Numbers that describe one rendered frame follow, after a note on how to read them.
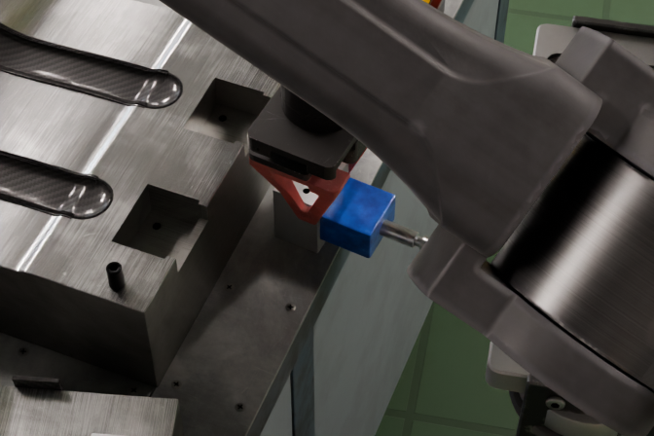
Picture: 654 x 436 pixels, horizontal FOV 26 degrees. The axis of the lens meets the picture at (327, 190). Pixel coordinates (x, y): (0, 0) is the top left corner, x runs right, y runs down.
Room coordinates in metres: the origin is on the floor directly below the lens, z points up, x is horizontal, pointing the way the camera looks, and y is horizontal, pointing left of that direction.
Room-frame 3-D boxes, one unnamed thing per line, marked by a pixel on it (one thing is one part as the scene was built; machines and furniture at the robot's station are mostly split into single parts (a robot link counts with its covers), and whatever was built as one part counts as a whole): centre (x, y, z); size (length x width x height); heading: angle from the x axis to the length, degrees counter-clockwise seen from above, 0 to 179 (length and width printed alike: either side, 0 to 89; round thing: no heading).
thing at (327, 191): (0.64, 0.01, 0.88); 0.07 x 0.07 x 0.09; 63
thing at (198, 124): (0.68, 0.07, 0.87); 0.05 x 0.05 x 0.04; 68
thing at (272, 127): (0.65, 0.00, 0.96); 0.10 x 0.07 x 0.07; 153
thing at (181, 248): (0.58, 0.11, 0.87); 0.05 x 0.05 x 0.04; 68
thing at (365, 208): (0.63, -0.03, 0.83); 0.13 x 0.05 x 0.05; 63
